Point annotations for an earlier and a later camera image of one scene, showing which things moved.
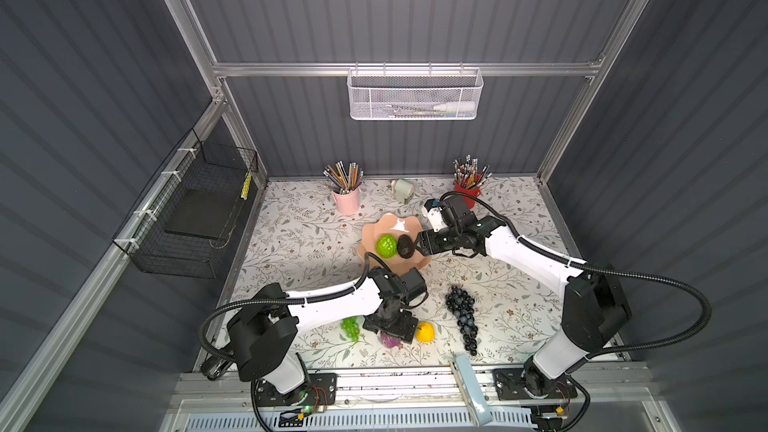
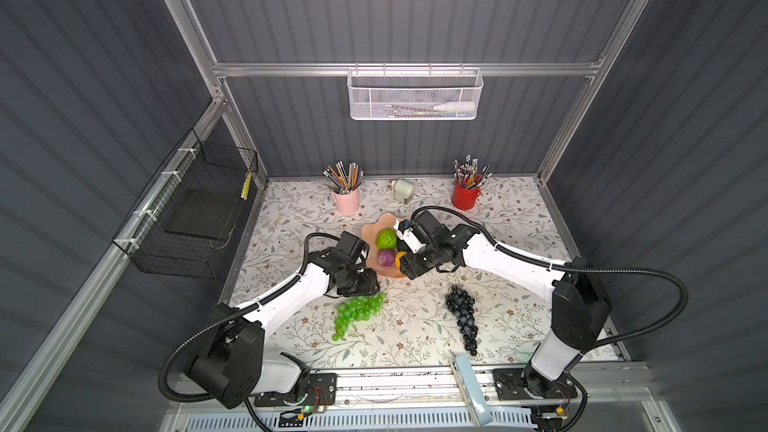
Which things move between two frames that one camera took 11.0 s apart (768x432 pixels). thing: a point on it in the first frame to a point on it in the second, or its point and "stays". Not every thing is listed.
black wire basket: (182, 225) stays
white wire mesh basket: (414, 94) stays
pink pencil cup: (348, 204) stays
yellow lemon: (425, 332) to (398, 257)
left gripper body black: (398, 324) to (359, 283)
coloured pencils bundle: (339, 180) stays
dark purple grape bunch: (461, 304) stays
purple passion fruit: (390, 342) to (385, 257)
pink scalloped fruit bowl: (372, 231) stays
